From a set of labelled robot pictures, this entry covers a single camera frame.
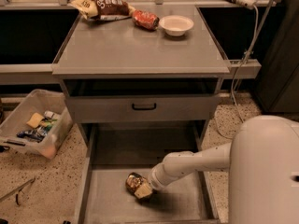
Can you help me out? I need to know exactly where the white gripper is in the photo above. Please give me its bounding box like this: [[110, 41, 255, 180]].
[[135, 163, 169, 200]]

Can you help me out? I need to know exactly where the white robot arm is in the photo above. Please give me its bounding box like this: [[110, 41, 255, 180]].
[[135, 115, 299, 224]]

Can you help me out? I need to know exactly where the open grey middle drawer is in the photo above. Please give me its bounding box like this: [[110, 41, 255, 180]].
[[75, 124, 221, 224]]

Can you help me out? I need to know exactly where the closed grey top drawer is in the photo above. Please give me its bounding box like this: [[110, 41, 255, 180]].
[[65, 95, 220, 123]]

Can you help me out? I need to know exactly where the grey drawer cabinet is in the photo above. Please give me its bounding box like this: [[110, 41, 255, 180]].
[[51, 4, 232, 224]]

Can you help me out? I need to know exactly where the white small can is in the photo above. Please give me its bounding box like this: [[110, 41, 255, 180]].
[[44, 110, 61, 119]]

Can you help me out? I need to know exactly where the red soda can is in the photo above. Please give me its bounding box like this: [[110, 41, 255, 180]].
[[132, 10, 160, 31]]

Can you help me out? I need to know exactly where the blue snack packet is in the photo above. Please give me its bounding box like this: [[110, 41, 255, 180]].
[[17, 126, 51, 143]]

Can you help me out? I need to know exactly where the clear plastic bin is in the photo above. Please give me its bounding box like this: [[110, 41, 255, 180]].
[[0, 90, 72, 159]]

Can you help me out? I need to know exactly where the yellow sponge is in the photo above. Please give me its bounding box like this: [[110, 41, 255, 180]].
[[26, 113, 44, 128]]

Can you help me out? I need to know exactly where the white paper bowl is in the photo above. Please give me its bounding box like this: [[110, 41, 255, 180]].
[[159, 15, 194, 36]]

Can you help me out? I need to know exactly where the brown chip bag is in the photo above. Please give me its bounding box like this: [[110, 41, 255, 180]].
[[71, 0, 135, 21]]

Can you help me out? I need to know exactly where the white cable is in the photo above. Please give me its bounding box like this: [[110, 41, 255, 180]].
[[212, 4, 260, 140]]

